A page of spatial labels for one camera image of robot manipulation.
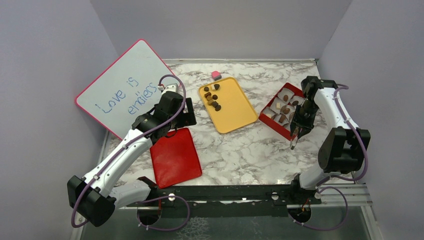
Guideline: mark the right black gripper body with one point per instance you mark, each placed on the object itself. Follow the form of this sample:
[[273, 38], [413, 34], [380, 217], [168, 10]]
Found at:
[[305, 115]]

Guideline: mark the red box lid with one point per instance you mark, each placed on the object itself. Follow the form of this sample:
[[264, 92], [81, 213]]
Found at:
[[175, 159]]

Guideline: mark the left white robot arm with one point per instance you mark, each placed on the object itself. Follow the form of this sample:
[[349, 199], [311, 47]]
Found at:
[[94, 197]]

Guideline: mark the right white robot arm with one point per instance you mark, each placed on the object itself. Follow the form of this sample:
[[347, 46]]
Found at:
[[343, 154]]

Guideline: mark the red chocolate box with dividers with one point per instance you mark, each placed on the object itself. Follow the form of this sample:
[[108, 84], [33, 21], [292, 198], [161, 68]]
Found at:
[[289, 96]]

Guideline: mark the yellow plastic tray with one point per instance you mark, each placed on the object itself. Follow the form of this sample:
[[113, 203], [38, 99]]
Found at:
[[236, 110]]

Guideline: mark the pink and grey eraser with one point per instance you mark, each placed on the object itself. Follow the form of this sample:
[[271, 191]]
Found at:
[[216, 75]]

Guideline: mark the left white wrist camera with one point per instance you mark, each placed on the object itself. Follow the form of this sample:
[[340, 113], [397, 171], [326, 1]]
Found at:
[[173, 87]]

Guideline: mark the white board with pink frame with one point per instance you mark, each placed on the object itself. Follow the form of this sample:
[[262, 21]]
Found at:
[[127, 89]]

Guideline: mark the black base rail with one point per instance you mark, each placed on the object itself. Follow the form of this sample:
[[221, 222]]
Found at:
[[220, 201]]

